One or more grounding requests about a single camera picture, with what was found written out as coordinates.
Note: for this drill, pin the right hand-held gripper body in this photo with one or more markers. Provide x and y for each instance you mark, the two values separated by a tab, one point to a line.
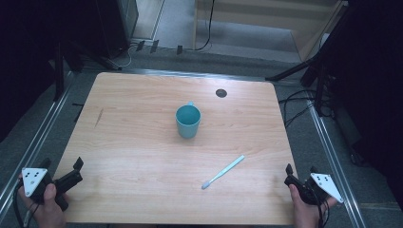
323	186

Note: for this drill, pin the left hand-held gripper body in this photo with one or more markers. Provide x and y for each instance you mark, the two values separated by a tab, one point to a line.
65	182

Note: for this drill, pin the light blue toothbrush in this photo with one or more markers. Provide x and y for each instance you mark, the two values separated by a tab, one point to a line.
223	172

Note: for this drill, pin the teal cup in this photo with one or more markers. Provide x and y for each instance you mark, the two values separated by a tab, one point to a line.
188	121

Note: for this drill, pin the person's right hand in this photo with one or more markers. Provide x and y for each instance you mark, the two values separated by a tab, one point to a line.
305	212

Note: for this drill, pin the person's left hand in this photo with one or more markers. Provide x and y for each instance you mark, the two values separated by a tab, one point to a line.
47	209

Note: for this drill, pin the black upright stand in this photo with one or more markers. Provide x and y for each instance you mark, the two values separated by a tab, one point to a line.
59	72

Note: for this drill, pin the dark round table grommet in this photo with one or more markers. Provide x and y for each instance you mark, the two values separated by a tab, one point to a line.
221	93

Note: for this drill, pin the black stand with legs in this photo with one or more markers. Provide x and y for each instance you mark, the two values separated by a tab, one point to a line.
318	66

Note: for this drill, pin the black tape strip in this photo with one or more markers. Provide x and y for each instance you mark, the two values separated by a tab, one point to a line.
154	46
179	49
140	45

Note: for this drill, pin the black cabinet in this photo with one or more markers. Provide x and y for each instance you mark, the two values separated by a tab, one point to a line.
117	25

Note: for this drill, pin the metal floor rail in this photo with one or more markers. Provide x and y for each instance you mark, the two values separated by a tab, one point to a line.
34	145
335	158

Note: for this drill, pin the light wooden frame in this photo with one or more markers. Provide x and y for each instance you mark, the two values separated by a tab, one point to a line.
304	31

